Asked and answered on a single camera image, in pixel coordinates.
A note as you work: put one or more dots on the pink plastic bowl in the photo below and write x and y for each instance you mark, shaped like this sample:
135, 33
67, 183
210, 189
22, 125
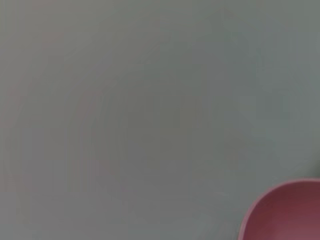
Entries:
287, 212

